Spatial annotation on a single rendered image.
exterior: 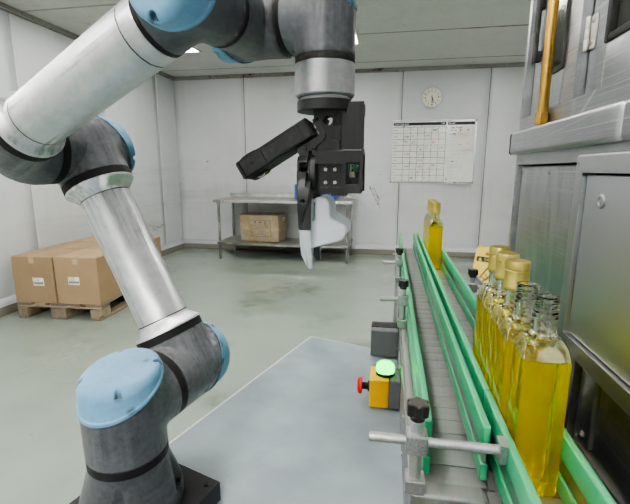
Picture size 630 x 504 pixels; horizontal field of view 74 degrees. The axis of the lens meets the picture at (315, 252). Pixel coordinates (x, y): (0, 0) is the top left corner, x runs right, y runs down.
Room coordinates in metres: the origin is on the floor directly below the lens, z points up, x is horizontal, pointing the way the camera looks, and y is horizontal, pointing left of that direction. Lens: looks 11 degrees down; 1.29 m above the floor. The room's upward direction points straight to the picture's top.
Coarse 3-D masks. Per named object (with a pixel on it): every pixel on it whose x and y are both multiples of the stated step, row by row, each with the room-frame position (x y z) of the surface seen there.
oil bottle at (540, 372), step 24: (528, 336) 0.49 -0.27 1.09; (528, 360) 0.47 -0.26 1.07; (552, 360) 0.47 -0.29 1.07; (528, 384) 0.47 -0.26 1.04; (552, 384) 0.47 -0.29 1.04; (528, 408) 0.47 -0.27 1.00; (552, 408) 0.47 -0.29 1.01; (528, 432) 0.47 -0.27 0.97; (552, 432) 0.46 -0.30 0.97; (528, 456) 0.47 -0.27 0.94; (552, 456) 0.46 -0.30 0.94; (552, 480) 0.46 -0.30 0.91
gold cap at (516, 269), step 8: (512, 264) 0.60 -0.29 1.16; (520, 264) 0.59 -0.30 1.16; (528, 264) 0.59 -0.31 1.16; (512, 272) 0.60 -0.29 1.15; (520, 272) 0.59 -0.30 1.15; (528, 272) 0.60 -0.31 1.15; (504, 280) 0.61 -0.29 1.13; (512, 280) 0.60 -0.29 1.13; (520, 280) 0.59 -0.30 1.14; (528, 280) 0.60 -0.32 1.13; (504, 288) 0.61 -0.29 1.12; (512, 288) 0.60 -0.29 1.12
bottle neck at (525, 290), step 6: (522, 282) 0.56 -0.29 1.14; (528, 282) 0.56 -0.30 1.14; (534, 282) 0.56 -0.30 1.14; (516, 288) 0.55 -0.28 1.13; (522, 288) 0.54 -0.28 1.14; (528, 288) 0.54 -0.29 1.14; (534, 288) 0.54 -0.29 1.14; (516, 294) 0.55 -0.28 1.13; (522, 294) 0.54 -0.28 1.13; (528, 294) 0.54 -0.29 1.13; (516, 300) 0.55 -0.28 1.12; (522, 300) 0.54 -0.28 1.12; (528, 300) 0.54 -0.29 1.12; (516, 306) 0.55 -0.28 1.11; (522, 306) 0.54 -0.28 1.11; (528, 306) 0.54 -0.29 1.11; (516, 312) 0.55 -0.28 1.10; (522, 312) 0.54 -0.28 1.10; (528, 312) 0.54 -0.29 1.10; (522, 318) 0.54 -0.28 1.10; (528, 318) 0.54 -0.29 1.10
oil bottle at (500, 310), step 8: (496, 304) 0.63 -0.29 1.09; (504, 304) 0.61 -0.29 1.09; (496, 312) 0.61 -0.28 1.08; (504, 312) 0.59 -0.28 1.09; (512, 312) 0.59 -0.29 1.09; (496, 320) 0.60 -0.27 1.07; (496, 328) 0.59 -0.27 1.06; (488, 336) 0.63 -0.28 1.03; (496, 336) 0.59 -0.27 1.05; (488, 344) 0.63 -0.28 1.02; (488, 352) 0.62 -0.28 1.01; (488, 360) 0.62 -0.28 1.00; (488, 368) 0.62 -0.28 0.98; (488, 376) 0.61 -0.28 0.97; (488, 384) 0.61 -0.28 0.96
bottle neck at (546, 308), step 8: (536, 296) 0.49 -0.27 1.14; (544, 296) 0.50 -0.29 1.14; (552, 296) 0.50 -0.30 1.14; (536, 304) 0.49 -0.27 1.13; (544, 304) 0.48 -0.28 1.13; (552, 304) 0.48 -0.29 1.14; (560, 304) 0.49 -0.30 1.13; (536, 312) 0.49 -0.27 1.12; (544, 312) 0.48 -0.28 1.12; (552, 312) 0.48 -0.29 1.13; (536, 320) 0.49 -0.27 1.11; (544, 320) 0.48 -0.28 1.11; (552, 320) 0.48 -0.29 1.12; (536, 328) 0.49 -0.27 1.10; (544, 328) 0.48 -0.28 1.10; (552, 328) 0.48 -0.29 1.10; (544, 336) 0.48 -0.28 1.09; (552, 336) 0.48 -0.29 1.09
